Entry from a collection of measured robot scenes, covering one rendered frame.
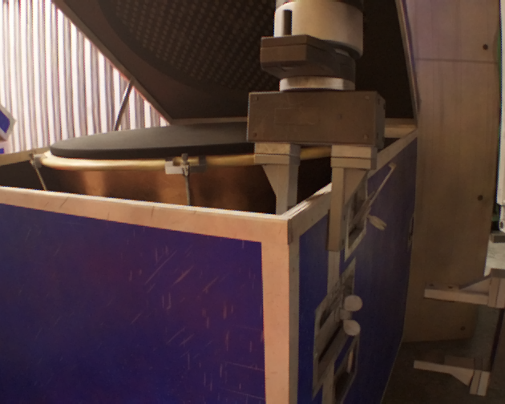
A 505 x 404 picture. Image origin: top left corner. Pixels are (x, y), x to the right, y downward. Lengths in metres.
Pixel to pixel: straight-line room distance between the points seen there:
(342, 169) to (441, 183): 1.38
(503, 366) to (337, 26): 0.44
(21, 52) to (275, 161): 2.92
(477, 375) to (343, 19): 0.45
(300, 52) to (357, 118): 0.09
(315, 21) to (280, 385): 0.35
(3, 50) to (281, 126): 2.95
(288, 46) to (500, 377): 0.46
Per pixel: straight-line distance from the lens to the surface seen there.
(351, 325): 0.59
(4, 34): 3.30
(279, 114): 0.42
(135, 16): 1.49
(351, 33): 0.42
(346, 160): 0.40
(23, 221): 0.63
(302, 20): 0.41
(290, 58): 0.35
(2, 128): 2.00
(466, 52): 1.78
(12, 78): 3.17
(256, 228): 0.37
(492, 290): 0.54
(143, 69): 1.64
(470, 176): 1.81
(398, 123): 1.49
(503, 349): 0.56
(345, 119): 0.40
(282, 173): 0.42
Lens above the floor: 1.06
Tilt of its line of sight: 14 degrees down
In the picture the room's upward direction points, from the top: 2 degrees counter-clockwise
